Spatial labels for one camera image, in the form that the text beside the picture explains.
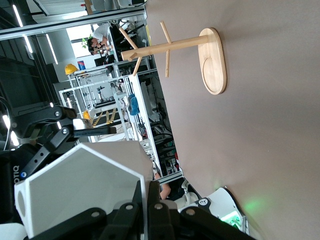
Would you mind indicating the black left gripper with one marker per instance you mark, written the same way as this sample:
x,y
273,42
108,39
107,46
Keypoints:
x,y
7,180

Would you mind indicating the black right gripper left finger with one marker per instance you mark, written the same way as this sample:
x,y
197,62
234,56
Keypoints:
x,y
125,225

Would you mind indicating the white hexagonal cup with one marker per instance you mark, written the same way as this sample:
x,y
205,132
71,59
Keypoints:
x,y
82,187

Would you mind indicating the cardboard box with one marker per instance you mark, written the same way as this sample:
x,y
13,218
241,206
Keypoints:
x,y
88,7

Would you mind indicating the wooden cup rack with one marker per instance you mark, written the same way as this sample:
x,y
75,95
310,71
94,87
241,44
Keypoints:
x,y
215,62

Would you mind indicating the brown table cover sheet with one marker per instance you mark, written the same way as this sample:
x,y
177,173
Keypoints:
x,y
250,137

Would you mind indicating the person in white shirt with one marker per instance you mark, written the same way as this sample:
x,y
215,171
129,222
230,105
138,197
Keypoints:
x,y
101,32

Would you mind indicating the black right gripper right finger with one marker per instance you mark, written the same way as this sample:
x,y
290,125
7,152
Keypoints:
x,y
162,225

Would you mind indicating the red blue poster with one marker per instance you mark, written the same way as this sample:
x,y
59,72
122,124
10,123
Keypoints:
x,y
81,65

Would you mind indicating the green plant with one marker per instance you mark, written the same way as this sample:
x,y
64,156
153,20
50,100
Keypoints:
x,y
85,43

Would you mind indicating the white metal shelf frame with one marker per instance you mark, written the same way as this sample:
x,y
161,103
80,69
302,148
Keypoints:
x,y
145,100

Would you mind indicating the ceiling light strip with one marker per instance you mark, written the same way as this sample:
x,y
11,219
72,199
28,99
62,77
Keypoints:
x,y
52,48
18,15
28,44

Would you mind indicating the blue cloth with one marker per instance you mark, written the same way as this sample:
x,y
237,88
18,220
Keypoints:
x,y
133,106

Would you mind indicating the aluminium frame beam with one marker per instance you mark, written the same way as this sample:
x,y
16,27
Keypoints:
x,y
75,21

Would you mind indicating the seated person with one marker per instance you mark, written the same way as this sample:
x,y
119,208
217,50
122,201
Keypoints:
x,y
163,191

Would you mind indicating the yellow safety helmet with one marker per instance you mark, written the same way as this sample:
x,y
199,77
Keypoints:
x,y
71,68
86,115

